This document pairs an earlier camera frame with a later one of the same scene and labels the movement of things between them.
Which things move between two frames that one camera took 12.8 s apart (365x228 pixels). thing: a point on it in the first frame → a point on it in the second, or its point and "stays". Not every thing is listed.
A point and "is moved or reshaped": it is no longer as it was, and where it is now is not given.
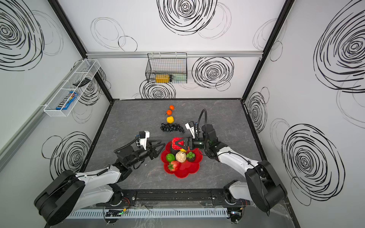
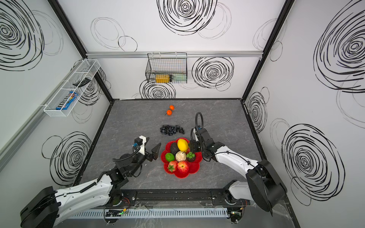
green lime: x=170 y=157 stays
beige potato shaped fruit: x=180 y=156 stays
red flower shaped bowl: x=186 y=168 stays
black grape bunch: x=171 y=127 is moved or reshaped
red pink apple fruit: x=177 y=147 → x=182 y=166
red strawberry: x=173 y=166 stays
